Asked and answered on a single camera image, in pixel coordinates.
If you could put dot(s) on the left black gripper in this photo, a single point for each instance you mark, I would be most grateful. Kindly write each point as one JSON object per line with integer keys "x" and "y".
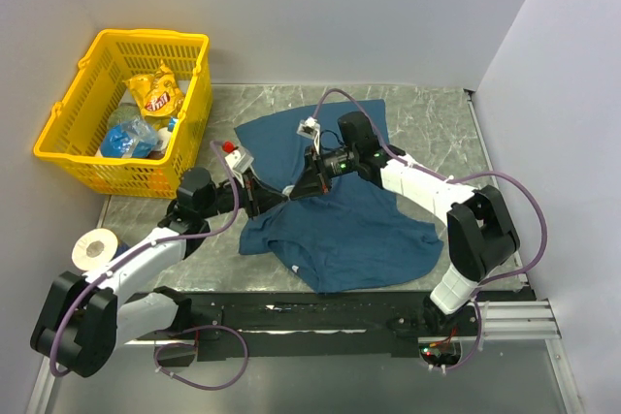
{"x": 259, "y": 199}

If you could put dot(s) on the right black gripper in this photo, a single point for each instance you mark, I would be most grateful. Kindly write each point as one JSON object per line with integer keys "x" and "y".
{"x": 312, "y": 183}

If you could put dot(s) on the aluminium frame rail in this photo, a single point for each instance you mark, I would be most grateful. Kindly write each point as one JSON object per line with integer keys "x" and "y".
{"x": 499, "y": 317}

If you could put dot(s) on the yellow snack bag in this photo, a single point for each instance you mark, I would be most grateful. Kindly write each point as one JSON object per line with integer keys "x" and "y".
{"x": 157, "y": 94}

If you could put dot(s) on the blue t-shirt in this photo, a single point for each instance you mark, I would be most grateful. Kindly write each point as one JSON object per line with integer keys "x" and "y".
{"x": 354, "y": 237}

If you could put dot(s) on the blue plastic bag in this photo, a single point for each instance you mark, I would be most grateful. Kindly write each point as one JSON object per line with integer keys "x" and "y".
{"x": 133, "y": 138}

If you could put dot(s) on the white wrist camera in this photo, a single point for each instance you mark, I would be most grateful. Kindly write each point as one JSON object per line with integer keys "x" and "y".
{"x": 310, "y": 128}
{"x": 238, "y": 159}

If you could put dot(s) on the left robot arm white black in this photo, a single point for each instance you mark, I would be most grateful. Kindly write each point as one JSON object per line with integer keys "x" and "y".
{"x": 85, "y": 317}

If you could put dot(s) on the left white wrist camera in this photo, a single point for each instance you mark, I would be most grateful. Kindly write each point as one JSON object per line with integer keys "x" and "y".
{"x": 238, "y": 159}

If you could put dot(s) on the toilet paper roll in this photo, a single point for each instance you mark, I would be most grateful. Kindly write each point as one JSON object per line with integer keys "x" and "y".
{"x": 97, "y": 248}

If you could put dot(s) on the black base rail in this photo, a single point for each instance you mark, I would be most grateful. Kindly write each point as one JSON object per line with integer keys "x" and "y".
{"x": 281, "y": 324}

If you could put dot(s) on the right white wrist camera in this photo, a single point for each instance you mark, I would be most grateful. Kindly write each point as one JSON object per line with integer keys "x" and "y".
{"x": 310, "y": 128}

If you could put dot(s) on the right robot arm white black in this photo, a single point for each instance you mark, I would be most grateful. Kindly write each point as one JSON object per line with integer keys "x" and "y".
{"x": 481, "y": 235}

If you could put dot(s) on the yellow plastic basket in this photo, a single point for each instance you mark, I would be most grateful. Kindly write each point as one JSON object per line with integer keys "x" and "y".
{"x": 78, "y": 122}

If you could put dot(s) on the small white bottle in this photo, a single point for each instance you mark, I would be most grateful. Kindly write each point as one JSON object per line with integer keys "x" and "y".
{"x": 165, "y": 134}

